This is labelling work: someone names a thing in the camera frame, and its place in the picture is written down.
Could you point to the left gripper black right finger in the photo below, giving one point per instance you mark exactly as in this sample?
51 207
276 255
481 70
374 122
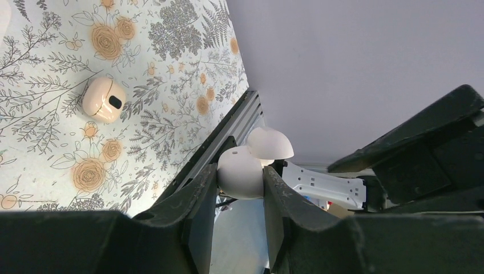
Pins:
294 229

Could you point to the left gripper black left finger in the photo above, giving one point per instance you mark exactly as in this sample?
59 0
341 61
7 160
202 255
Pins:
176 234

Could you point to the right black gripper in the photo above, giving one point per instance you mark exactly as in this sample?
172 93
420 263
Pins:
431 163

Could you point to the white earbud case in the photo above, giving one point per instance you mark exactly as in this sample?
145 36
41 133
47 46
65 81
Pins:
240 169

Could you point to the beige earbud charging case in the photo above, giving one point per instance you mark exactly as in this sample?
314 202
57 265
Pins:
104 100

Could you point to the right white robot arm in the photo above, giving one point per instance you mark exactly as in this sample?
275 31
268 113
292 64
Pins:
346 189

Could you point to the floral patterned table mat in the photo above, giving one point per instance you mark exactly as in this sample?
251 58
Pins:
179 64

